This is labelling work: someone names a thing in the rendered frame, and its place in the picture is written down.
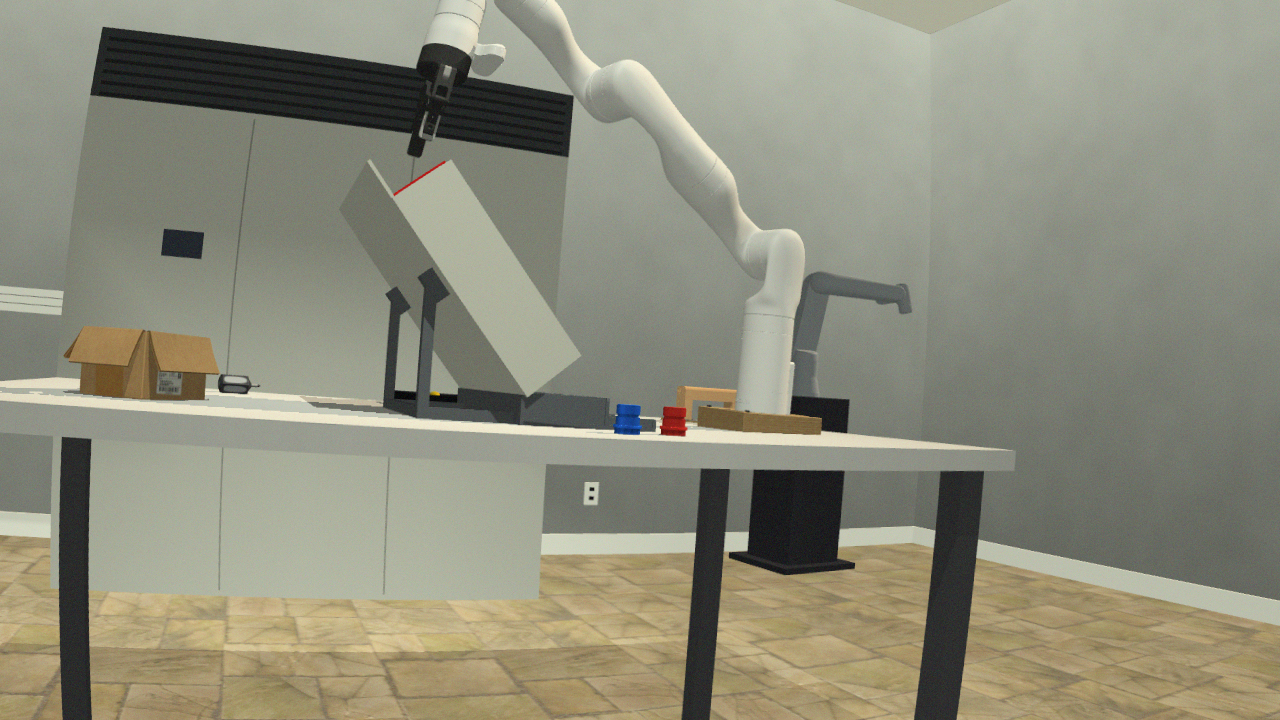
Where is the red plug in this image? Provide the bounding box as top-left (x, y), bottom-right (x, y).
top-left (660, 406), bottom-right (687, 436)

